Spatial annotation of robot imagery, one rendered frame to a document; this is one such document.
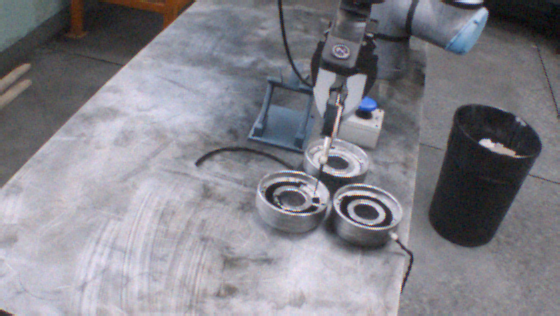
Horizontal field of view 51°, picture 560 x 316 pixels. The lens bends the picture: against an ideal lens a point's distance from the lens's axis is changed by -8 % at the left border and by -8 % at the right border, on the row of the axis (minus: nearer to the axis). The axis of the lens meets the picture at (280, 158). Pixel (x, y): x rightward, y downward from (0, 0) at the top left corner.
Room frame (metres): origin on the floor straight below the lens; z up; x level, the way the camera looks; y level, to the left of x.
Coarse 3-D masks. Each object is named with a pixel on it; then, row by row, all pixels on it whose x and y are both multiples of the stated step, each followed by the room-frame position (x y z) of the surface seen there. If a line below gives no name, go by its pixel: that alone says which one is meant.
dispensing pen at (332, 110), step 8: (344, 88) 0.86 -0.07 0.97; (328, 104) 0.83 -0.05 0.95; (336, 104) 0.84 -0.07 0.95; (328, 112) 0.82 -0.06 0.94; (336, 112) 0.82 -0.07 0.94; (328, 120) 0.81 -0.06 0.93; (328, 128) 0.81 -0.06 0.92; (328, 136) 0.80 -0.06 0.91; (328, 144) 0.80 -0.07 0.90; (328, 152) 0.80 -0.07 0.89; (320, 160) 0.79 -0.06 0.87; (320, 168) 0.79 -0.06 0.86; (320, 176) 0.78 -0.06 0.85
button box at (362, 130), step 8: (360, 112) 1.01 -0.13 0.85; (368, 112) 1.02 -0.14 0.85; (376, 112) 1.03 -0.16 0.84; (352, 120) 0.98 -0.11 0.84; (360, 120) 0.99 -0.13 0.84; (368, 120) 0.99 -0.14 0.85; (376, 120) 1.00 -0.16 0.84; (344, 128) 0.98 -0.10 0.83; (352, 128) 0.98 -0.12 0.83; (360, 128) 0.98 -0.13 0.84; (368, 128) 0.97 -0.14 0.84; (376, 128) 0.97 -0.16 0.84; (344, 136) 0.98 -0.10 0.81; (352, 136) 0.98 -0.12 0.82; (360, 136) 0.98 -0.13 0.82; (368, 136) 0.97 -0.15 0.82; (376, 136) 0.97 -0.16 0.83; (360, 144) 0.98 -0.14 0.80; (368, 144) 0.97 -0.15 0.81
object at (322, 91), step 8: (320, 72) 0.83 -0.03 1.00; (328, 72) 0.83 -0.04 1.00; (320, 80) 0.83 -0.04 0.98; (328, 80) 0.83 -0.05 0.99; (320, 88) 0.83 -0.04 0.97; (328, 88) 0.83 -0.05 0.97; (320, 96) 0.83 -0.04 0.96; (328, 96) 0.83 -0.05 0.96; (320, 104) 0.83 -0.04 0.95; (320, 112) 0.84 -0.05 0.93
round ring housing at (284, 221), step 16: (272, 176) 0.78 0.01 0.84; (288, 176) 0.80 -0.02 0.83; (304, 176) 0.80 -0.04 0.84; (288, 192) 0.77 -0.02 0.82; (304, 192) 0.77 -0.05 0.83; (320, 192) 0.78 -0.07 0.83; (272, 208) 0.71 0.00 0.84; (288, 208) 0.72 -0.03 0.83; (304, 208) 0.73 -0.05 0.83; (320, 208) 0.72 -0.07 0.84; (272, 224) 0.71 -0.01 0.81; (288, 224) 0.70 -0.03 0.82; (304, 224) 0.70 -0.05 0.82
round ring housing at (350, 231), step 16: (336, 192) 0.77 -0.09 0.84; (352, 192) 0.79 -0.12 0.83; (368, 192) 0.80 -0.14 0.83; (384, 192) 0.79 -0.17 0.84; (336, 208) 0.73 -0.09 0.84; (352, 208) 0.75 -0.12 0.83; (368, 208) 0.77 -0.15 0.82; (400, 208) 0.76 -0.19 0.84; (336, 224) 0.72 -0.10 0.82; (352, 224) 0.70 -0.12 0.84; (352, 240) 0.71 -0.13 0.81; (368, 240) 0.70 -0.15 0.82; (384, 240) 0.71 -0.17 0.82
